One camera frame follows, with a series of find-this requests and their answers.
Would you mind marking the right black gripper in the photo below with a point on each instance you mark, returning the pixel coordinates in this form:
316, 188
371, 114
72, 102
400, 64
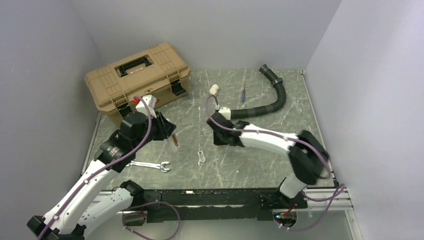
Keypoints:
216, 141

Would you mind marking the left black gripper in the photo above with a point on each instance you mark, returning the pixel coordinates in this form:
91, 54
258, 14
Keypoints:
165, 127

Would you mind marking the white remote control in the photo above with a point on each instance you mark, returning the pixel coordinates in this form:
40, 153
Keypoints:
173, 143

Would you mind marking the tan plastic toolbox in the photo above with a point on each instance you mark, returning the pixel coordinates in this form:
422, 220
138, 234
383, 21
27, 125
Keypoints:
159, 71

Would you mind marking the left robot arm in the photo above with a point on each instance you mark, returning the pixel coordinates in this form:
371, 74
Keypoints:
75, 217

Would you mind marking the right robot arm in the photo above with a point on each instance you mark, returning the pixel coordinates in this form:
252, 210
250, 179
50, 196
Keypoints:
308, 158

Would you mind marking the silver open-end wrench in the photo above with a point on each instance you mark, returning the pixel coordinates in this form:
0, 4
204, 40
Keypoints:
160, 166

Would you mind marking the white pipe fitting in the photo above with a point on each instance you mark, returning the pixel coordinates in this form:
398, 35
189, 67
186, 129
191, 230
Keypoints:
214, 90

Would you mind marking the blue red pen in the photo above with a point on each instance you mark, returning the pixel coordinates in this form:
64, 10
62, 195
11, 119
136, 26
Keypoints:
243, 95

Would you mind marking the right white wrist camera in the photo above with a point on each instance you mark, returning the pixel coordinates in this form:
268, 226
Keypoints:
225, 112

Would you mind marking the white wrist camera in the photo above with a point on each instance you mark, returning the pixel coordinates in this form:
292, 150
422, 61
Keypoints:
225, 112
145, 103

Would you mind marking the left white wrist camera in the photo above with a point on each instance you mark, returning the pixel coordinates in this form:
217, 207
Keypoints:
145, 103

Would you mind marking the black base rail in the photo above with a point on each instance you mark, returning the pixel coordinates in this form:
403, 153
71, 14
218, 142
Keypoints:
162, 205

